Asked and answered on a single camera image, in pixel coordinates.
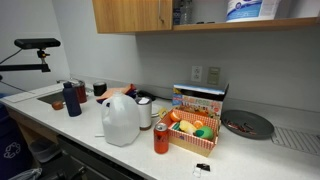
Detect wooden cabinet door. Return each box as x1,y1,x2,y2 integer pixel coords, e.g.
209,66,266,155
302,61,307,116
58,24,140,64
92,0,174,35

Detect wooden overhead cabinet body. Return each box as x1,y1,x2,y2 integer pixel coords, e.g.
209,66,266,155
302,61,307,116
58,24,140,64
92,0,320,35

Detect white round plate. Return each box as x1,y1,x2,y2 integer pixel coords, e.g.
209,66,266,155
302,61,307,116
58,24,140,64
151,101,165,118

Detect white tumbler with lid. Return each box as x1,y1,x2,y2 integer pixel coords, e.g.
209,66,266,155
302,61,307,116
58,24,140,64
134,96,154,131

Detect orange slice toy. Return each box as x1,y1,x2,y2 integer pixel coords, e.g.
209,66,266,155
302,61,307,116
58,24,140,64
169,110,182,123

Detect yellow toy food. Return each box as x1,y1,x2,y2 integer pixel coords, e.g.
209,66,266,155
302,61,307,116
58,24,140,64
178,119,198,135

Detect orange cloth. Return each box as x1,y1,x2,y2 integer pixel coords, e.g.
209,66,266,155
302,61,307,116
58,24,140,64
95,83,135,105

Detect red soda can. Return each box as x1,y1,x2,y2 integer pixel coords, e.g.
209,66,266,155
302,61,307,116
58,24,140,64
153,122,170,155

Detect translucent plastic milk jug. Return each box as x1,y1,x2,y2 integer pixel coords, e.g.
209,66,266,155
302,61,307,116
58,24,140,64
100,91,141,147

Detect orange toy fruit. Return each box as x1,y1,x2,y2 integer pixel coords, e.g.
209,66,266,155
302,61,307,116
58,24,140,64
192,118,205,130

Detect red checkered cardboard box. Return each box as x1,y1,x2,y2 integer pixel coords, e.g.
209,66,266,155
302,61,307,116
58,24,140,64
157,106,221,158

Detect green toy fruit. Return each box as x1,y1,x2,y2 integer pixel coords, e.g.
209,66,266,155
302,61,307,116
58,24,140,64
193,125,215,141

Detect black mug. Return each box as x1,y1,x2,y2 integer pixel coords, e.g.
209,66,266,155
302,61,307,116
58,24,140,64
92,80,108,97

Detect red tumbler with lid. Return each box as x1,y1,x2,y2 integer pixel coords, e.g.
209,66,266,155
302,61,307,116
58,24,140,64
71,78,89,105

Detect clear water bottle pack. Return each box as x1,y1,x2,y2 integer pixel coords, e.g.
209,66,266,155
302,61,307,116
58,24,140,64
172,0,194,25

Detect small black white clip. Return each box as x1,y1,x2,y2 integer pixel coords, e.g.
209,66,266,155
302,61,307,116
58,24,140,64
192,162,212,178

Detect navy water bottle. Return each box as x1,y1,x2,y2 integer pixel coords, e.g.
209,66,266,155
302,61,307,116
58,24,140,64
62,81,83,118

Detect dark grey plate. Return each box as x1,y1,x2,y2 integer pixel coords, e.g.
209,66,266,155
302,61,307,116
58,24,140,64
220,108,276,140

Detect black under-counter appliance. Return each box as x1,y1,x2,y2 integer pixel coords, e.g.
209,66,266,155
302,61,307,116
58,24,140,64
39,134,145,180

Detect brown round ball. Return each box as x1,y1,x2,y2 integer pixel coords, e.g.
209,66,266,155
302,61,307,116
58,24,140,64
50,100,65,111

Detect stainless sink basin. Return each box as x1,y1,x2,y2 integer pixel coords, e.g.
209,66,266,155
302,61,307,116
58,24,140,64
36,90,68,105

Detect grey plastic bin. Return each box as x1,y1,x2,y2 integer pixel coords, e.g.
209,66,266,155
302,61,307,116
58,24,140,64
27,136,63,164

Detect flat grid mat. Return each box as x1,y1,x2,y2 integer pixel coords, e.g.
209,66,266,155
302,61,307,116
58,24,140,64
270,125,320,156

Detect blue recycling bin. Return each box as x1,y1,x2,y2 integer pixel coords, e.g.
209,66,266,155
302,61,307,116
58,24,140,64
0,103,34,180

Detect white wall outlet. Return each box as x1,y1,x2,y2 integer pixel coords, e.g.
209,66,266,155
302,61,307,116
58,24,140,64
190,65,204,84

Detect black stereo camera bar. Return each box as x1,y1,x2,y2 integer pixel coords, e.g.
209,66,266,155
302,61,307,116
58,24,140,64
13,37,62,51

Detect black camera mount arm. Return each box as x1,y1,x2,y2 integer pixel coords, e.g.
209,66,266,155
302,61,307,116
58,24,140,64
0,48,52,73

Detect thin black camera cable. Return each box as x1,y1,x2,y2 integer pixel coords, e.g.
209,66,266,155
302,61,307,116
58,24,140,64
0,47,22,65

